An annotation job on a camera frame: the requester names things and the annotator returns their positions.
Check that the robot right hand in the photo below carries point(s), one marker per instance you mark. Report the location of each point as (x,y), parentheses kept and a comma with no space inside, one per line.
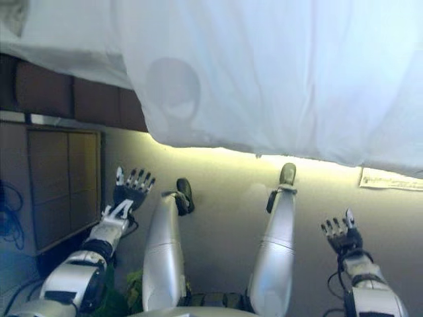
(347,237)

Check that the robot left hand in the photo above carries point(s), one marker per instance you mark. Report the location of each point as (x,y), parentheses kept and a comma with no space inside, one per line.
(130,193)

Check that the white duvet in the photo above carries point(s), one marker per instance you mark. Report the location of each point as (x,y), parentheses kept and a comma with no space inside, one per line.
(264,82)

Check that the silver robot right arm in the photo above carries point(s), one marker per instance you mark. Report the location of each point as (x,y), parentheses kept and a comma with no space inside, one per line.
(373,294)

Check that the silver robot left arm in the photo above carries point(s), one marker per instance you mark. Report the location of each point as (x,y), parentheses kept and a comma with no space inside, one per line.
(76,274)

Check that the glowing under-bed light strip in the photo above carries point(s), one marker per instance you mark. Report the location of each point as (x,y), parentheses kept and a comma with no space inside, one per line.
(317,163)

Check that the white bed sheet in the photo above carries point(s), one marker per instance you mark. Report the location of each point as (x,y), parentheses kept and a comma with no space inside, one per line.
(66,49)

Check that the silver robot left leg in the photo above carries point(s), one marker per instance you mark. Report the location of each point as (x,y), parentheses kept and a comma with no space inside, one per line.
(162,247)

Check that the silver robot leg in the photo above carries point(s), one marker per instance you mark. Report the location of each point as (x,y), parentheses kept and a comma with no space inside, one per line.
(162,247)
(277,237)

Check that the silver robot right leg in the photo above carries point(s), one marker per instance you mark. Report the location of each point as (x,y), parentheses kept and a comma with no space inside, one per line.
(277,237)

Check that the white printed paper sheet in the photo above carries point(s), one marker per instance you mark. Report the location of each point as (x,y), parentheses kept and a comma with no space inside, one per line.
(390,181)

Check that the glass-topped wooden nightstand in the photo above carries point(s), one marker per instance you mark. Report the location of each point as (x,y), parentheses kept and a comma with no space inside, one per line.
(59,181)

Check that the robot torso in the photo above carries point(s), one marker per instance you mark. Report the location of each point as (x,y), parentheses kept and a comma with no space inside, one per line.
(205,312)

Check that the brown upholstered bed frame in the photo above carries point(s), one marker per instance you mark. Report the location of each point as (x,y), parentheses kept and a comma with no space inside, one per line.
(92,102)

